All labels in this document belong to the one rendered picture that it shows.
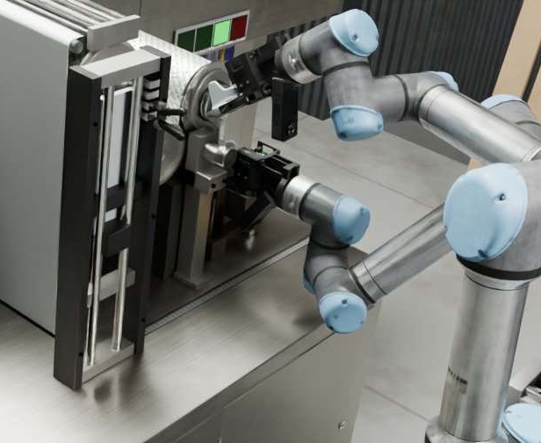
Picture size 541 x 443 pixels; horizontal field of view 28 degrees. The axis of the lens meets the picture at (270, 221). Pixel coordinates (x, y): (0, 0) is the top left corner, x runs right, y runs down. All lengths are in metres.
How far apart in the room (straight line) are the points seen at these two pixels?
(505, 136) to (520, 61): 2.67
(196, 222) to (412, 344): 1.74
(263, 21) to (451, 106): 1.01
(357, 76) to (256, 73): 0.21
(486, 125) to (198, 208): 0.61
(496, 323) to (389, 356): 2.11
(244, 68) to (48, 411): 0.64
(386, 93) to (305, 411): 0.76
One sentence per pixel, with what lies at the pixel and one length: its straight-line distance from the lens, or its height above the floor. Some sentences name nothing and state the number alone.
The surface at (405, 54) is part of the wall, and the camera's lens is 4.97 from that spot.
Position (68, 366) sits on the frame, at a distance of 1.79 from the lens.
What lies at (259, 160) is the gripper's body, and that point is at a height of 1.16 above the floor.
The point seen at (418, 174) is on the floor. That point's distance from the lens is 4.75.
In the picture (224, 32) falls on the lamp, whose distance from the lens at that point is 2.51.
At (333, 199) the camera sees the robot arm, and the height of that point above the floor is 1.15.
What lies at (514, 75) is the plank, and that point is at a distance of 4.28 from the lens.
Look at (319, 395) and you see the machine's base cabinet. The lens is 2.25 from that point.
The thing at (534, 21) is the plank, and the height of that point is 0.82.
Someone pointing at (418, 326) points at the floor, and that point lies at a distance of 3.74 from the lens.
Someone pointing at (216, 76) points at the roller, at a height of 1.30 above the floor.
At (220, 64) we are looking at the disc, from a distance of 1.97.
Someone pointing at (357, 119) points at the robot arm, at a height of 1.37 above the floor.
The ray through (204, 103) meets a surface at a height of 1.26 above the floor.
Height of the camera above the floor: 2.04
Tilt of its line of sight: 29 degrees down
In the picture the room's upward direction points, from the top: 9 degrees clockwise
